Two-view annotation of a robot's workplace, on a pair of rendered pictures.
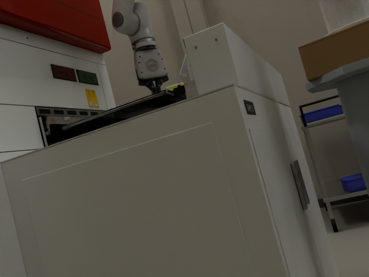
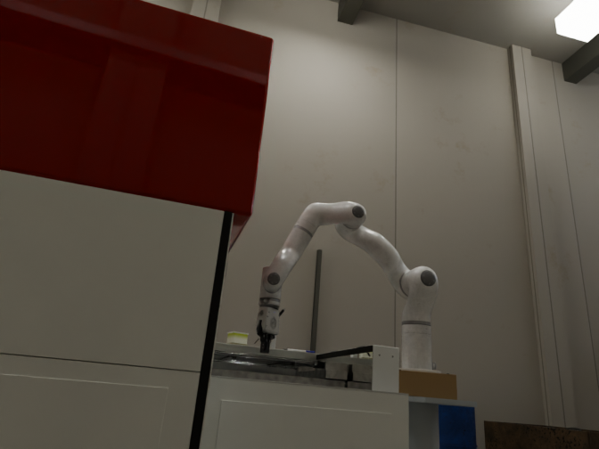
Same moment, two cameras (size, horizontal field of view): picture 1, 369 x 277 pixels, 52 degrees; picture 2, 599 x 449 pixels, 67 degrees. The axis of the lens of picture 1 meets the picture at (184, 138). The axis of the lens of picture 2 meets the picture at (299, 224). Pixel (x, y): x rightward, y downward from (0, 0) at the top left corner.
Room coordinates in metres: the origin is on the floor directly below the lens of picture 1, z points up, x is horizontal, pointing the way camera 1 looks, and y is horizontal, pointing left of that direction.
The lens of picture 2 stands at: (-0.23, 1.07, 0.79)
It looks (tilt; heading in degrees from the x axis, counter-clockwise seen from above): 21 degrees up; 323
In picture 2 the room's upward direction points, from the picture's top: 5 degrees clockwise
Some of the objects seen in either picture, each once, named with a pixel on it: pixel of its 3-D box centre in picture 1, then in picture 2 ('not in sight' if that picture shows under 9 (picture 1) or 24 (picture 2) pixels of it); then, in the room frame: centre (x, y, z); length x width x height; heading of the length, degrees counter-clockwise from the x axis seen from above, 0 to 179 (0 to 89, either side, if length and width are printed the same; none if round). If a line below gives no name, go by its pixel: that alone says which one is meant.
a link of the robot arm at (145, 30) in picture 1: (138, 24); (271, 283); (1.25, 0.05, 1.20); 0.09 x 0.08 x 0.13; 149
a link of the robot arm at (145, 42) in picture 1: (144, 46); (269, 303); (1.25, 0.05, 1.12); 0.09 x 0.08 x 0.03; 111
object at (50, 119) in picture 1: (88, 131); not in sight; (1.29, 0.32, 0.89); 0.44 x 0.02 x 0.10; 158
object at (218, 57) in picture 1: (241, 77); (351, 371); (1.03, -0.20, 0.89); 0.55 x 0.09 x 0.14; 158
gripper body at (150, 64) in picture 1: (149, 64); (267, 319); (1.26, 0.05, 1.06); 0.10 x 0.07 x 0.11; 111
